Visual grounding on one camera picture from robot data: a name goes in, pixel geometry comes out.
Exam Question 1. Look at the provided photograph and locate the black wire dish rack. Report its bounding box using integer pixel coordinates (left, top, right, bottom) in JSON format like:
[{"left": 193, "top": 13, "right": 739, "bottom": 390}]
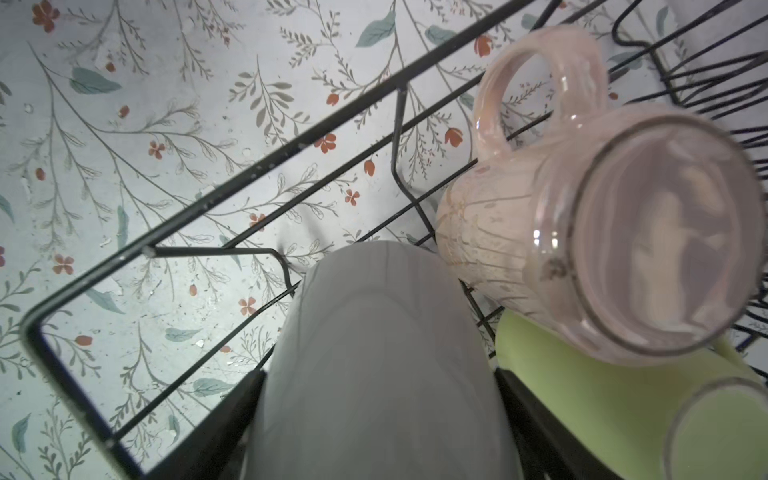
[{"left": 1, "top": 1, "right": 767, "bottom": 479}]

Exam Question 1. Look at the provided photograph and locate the light green mug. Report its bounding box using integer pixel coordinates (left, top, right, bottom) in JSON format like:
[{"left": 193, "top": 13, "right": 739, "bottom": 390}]
[{"left": 495, "top": 311, "right": 767, "bottom": 479}]

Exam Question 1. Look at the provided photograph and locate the pink iridescent mug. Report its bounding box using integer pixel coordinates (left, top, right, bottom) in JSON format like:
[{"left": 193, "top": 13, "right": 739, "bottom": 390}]
[{"left": 435, "top": 25, "right": 766, "bottom": 366}]

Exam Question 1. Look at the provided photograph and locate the grey cream mug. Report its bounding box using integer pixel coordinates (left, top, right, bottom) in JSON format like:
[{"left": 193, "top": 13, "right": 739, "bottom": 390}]
[{"left": 242, "top": 241, "right": 523, "bottom": 479}]

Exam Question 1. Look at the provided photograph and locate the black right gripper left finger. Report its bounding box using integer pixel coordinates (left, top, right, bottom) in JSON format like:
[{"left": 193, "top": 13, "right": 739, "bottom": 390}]
[{"left": 143, "top": 369, "right": 266, "bottom": 479}]

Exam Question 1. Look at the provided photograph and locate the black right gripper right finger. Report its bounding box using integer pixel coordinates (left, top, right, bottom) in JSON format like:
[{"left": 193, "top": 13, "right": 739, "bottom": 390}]
[{"left": 494, "top": 368, "right": 618, "bottom": 479}]

